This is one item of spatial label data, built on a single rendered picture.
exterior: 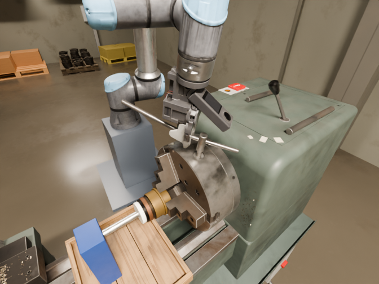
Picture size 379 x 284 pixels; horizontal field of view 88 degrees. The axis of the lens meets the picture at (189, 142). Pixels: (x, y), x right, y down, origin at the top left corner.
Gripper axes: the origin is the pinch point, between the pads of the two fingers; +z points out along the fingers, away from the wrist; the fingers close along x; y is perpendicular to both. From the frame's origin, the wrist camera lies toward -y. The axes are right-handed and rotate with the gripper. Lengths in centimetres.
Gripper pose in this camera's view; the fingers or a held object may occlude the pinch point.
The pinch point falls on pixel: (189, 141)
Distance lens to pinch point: 55.4
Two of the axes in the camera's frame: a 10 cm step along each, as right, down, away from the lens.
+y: -9.4, -3.1, 1.1
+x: -3.0, 6.7, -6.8
